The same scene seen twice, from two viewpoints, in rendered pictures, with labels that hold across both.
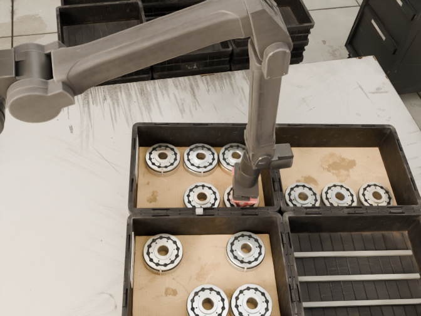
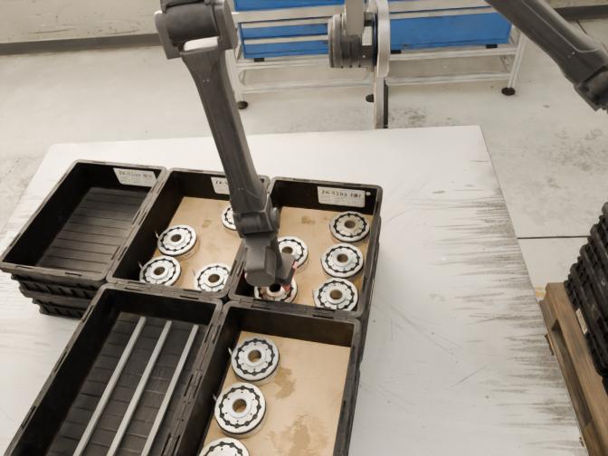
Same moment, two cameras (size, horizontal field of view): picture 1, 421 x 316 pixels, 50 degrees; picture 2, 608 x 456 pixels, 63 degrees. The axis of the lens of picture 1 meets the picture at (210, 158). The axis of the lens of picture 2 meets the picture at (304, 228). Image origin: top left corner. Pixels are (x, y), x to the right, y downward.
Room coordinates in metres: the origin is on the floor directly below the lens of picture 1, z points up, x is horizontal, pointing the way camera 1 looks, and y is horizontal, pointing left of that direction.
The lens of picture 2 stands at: (1.05, -0.67, 1.83)
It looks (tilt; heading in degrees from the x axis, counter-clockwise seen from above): 48 degrees down; 117
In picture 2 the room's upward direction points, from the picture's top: 7 degrees counter-clockwise
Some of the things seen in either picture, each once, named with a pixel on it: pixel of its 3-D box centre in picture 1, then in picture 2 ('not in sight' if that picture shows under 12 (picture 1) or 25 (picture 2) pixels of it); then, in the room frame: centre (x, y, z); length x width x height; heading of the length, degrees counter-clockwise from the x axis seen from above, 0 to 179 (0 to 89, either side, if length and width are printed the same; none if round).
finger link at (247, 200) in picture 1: (242, 195); not in sight; (0.65, -0.10, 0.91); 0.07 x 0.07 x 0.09; 5
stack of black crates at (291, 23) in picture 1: (260, 44); not in sight; (1.93, -0.18, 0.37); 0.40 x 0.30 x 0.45; 110
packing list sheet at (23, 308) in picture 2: not in sight; (14, 271); (-0.17, -0.20, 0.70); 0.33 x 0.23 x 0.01; 110
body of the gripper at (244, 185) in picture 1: (247, 175); (268, 257); (0.67, -0.10, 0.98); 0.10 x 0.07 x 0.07; 5
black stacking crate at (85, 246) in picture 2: not in sight; (96, 228); (0.13, -0.08, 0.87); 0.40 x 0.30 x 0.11; 100
